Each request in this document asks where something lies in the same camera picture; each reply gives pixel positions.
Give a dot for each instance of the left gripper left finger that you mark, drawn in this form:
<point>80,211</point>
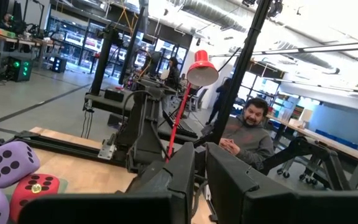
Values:
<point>154,199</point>

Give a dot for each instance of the small yellow-green translucent die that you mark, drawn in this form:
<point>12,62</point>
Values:
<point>36,188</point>

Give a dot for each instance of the black steel pillar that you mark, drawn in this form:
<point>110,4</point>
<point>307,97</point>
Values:
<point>132,46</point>
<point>102,62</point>

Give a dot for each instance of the person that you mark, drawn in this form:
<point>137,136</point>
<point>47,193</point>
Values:
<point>250,140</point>
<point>173,76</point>
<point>221,96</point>

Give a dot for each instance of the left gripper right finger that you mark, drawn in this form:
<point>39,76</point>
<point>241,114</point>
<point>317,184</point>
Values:
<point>244,202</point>

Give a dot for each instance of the long wooden desk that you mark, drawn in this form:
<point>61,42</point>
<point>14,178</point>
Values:
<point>328,141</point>

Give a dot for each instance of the black metal desk leg frame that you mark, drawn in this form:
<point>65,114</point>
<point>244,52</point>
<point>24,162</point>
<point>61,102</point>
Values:
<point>309,149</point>

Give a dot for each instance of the silver metal bracket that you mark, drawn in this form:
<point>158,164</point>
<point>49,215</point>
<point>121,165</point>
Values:
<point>107,151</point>

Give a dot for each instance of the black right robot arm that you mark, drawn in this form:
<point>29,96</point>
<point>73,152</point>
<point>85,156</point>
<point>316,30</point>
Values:
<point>141,133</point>

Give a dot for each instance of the black box with lights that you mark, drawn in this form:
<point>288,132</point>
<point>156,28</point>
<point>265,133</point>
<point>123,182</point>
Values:
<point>59,65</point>

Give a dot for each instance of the computer tower with green lights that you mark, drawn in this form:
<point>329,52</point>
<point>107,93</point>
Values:
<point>19,70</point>

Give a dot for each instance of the red foam die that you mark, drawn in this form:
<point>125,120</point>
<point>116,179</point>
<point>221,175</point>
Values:
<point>17,194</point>

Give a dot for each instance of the red desk lamp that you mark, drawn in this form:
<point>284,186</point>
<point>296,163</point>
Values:
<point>202,70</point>

